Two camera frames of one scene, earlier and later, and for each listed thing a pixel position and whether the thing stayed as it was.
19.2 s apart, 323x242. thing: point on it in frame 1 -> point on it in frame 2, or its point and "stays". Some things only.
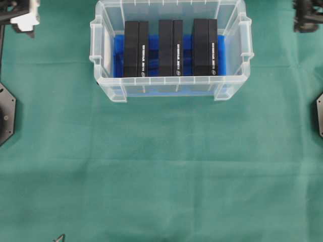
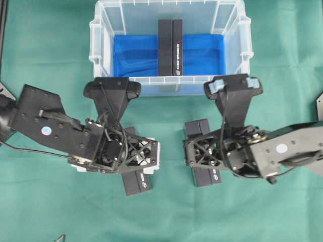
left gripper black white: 24,23 -> 112,152
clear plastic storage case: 171,45 stays
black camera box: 170,48 stays
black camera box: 136,49 -> 135,181
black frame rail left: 2,33 stays
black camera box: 205,47 -> 202,176
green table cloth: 83,164 stays
